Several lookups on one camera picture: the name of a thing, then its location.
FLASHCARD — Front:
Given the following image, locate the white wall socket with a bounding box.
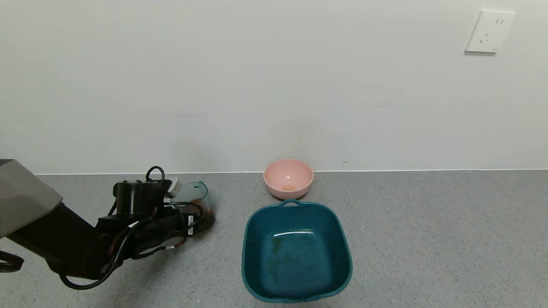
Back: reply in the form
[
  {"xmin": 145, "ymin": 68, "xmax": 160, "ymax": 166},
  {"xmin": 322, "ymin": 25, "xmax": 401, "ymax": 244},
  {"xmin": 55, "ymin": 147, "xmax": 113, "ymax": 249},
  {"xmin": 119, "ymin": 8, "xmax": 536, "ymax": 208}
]
[{"xmin": 465, "ymin": 10, "xmax": 516, "ymax": 54}]

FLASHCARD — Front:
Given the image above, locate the pink bowl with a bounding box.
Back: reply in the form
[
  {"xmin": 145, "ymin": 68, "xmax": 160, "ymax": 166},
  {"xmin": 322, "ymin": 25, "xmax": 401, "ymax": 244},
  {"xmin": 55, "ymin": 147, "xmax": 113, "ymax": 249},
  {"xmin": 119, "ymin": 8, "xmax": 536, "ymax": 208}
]
[{"xmin": 263, "ymin": 159, "xmax": 314, "ymax": 200}]

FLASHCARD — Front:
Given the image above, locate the black red braided cable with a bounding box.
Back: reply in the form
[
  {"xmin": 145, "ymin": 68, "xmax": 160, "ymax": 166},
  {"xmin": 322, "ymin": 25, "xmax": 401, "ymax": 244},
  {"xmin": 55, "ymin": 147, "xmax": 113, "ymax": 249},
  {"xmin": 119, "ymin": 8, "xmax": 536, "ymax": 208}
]
[{"xmin": 59, "ymin": 220, "xmax": 189, "ymax": 291}]

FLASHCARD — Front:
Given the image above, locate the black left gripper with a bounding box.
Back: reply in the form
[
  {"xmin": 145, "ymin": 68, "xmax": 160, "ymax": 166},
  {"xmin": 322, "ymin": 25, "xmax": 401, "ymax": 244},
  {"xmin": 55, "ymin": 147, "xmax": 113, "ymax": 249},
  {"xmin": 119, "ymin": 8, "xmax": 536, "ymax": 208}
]
[{"xmin": 156, "ymin": 208, "xmax": 215, "ymax": 236}]

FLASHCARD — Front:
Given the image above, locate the teal plastic basin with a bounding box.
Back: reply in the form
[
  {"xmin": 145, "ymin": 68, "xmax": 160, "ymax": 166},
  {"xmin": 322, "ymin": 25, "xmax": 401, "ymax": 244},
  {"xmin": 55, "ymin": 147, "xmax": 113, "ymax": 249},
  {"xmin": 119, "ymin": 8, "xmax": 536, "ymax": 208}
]
[{"xmin": 241, "ymin": 199, "xmax": 353, "ymax": 304}]

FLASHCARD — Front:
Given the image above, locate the clear blue ribbed cup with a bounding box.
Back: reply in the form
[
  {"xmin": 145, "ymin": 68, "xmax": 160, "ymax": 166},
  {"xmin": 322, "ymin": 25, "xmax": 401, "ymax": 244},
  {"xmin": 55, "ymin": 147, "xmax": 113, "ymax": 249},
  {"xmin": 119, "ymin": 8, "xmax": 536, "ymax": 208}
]
[{"xmin": 170, "ymin": 181, "xmax": 216, "ymax": 228}]

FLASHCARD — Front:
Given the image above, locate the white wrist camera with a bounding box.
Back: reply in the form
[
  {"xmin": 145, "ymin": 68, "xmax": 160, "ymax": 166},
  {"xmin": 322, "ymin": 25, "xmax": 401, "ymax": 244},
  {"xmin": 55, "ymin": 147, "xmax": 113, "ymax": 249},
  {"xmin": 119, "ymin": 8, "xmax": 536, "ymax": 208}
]
[{"xmin": 164, "ymin": 176, "xmax": 182, "ymax": 200}]

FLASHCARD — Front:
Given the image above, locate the black camera cable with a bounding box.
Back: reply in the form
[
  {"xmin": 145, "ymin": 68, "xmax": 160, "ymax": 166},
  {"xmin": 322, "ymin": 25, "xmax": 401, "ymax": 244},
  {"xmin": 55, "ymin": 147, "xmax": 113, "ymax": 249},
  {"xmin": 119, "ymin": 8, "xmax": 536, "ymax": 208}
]
[{"xmin": 145, "ymin": 166, "xmax": 166, "ymax": 184}]

